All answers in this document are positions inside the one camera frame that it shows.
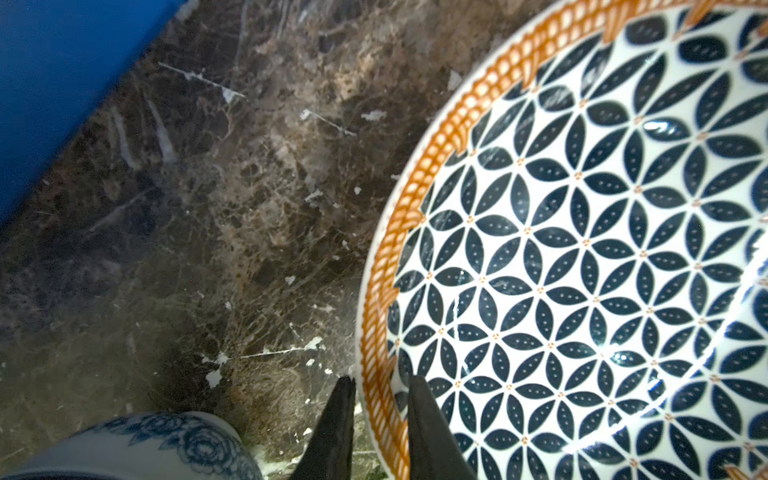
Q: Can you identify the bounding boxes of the orange rimmed geometric plate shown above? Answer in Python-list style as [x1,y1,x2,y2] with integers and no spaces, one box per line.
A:
[356,1,767,479]

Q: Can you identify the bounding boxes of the blue plastic bin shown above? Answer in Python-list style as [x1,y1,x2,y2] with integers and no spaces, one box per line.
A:
[1,0,182,221]

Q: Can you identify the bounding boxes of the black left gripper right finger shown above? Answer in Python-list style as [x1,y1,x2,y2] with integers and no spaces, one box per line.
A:
[407,376,476,480]

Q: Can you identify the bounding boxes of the blue floral ceramic bowl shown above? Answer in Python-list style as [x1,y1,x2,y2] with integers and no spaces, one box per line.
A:
[5,412,262,479]

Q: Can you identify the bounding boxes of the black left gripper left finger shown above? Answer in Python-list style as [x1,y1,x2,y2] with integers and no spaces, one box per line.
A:
[291,376,356,480]

